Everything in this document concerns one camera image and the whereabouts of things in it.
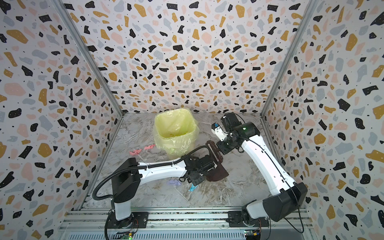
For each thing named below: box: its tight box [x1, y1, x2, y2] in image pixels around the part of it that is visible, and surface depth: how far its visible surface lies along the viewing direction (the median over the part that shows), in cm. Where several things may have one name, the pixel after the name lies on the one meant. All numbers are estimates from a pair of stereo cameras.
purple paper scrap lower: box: [167, 179, 181, 186], surface depth 87 cm
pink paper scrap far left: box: [129, 149, 142, 155], surface depth 99 cm
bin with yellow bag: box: [154, 108, 200, 160], surface depth 82 cm
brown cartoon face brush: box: [205, 140, 224, 164], surface depth 85 cm
